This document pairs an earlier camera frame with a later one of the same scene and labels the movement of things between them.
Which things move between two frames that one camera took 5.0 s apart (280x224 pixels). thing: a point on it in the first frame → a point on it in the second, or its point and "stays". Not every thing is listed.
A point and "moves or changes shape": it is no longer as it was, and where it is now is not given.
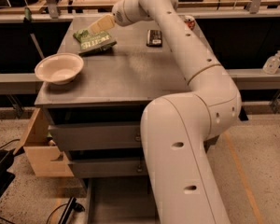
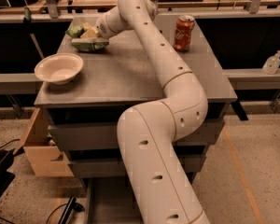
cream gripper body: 119,16 → 102,26
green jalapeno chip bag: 92,43 moves or changes shape
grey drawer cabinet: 96,120 stays
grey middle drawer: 133,166 stays
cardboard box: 46,158 stays
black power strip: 71,205 stays
